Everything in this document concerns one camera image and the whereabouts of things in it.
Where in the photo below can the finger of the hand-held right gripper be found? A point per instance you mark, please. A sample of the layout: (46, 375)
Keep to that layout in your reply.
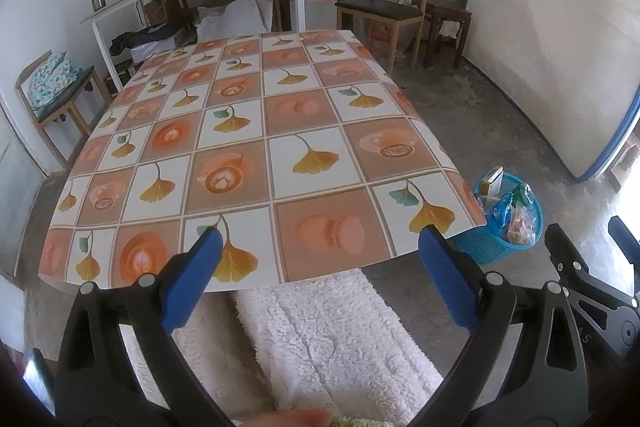
(562, 249)
(625, 234)

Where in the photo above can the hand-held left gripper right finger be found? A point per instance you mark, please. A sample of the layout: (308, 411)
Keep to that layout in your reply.
(447, 282)

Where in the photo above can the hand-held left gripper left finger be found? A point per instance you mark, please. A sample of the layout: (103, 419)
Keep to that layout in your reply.
(192, 282)

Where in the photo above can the blue plastic mesh basket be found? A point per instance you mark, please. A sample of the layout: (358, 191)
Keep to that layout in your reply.
(480, 248)

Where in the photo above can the person's left hand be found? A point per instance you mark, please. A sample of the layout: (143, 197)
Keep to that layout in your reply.
(285, 419)

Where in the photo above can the orange clear plastic wrapper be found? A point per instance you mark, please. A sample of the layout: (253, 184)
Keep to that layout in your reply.
(522, 227)

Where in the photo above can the green snack packet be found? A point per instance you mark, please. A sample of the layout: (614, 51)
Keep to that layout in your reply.
(522, 196)

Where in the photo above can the blue snack packet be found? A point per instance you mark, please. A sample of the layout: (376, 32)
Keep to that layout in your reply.
(501, 212)

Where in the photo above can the small white carton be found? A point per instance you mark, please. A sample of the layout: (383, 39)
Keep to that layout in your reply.
(492, 182)

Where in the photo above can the white fluffy rug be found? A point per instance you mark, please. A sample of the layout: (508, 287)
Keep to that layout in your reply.
(325, 347)

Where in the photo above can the leaf patterned tablecloth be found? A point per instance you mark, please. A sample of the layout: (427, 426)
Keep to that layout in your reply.
(300, 107)

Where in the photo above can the white mattress with blue edge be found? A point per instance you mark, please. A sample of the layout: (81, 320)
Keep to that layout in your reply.
(545, 32)

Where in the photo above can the wooden chair with dark seat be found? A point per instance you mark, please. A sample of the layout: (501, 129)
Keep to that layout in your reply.
(65, 94)

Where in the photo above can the black bag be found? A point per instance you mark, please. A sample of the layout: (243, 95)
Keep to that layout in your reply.
(145, 38)

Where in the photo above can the blue floral cushion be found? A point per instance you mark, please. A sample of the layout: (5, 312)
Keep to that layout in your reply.
(50, 77)

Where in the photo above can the clear plastic bag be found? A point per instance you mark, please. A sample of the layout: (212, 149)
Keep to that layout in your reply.
(387, 34)

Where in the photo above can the white pillow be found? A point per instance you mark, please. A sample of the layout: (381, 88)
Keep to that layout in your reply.
(230, 19)

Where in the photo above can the dark wooden stool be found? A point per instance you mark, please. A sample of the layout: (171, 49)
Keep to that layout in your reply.
(447, 9)

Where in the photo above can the light wooden chair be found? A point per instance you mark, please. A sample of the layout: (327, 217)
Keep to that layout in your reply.
(380, 9)

